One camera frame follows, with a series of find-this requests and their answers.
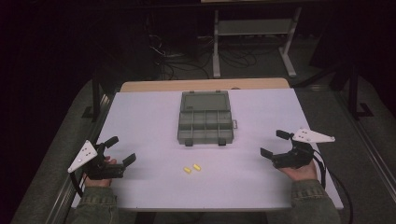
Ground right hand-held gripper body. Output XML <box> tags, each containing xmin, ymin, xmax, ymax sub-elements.
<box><xmin>271</xmin><ymin>127</ymin><xmax>336</xmax><ymax>170</ymax></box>

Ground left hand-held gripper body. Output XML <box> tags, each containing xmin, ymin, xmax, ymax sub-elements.
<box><xmin>67</xmin><ymin>139</ymin><xmax>127</xmax><ymax>181</ymax></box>

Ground grey plastic organizer box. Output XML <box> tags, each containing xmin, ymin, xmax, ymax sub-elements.
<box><xmin>177</xmin><ymin>90</ymin><xmax>239</xmax><ymax>147</ymax></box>

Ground person's left hand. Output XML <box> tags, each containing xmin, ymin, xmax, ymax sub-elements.
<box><xmin>82</xmin><ymin>156</ymin><xmax>118</xmax><ymax>189</ymax></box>

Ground person's right hand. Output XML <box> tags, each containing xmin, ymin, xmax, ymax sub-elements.
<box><xmin>277</xmin><ymin>160</ymin><xmax>318</xmax><ymax>182</ymax></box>

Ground black metal stand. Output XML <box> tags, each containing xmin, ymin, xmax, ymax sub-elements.
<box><xmin>80</xmin><ymin>70</ymin><xmax>108</xmax><ymax>123</ymax></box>
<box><xmin>346</xmin><ymin>64</ymin><xmax>375</xmax><ymax>121</ymax></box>

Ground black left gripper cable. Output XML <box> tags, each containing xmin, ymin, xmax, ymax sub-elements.
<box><xmin>69</xmin><ymin>171</ymin><xmax>86</xmax><ymax>199</ymax></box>

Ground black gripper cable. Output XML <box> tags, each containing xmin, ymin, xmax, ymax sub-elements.
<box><xmin>69</xmin><ymin>171</ymin><xmax>86</xmax><ymax>199</ymax></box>
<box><xmin>311</xmin><ymin>148</ymin><xmax>355</xmax><ymax>224</ymax></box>

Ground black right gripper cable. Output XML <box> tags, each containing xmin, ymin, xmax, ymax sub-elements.
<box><xmin>311</xmin><ymin>148</ymin><xmax>355</xmax><ymax>224</ymax></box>

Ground metal side rail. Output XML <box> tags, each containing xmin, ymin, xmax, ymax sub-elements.
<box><xmin>334</xmin><ymin>91</ymin><xmax>396</xmax><ymax>203</ymax></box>
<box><xmin>46</xmin><ymin>92</ymin><xmax>114</xmax><ymax>224</ymax></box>

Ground black floor cables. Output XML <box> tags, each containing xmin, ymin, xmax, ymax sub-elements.
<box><xmin>145</xmin><ymin>31</ymin><xmax>260</xmax><ymax>80</ymax></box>

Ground white metal desk frame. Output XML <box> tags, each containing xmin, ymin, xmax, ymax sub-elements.
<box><xmin>200</xmin><ymin>0</ymin><xmax>304</xmax><ymax>79</ymax></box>

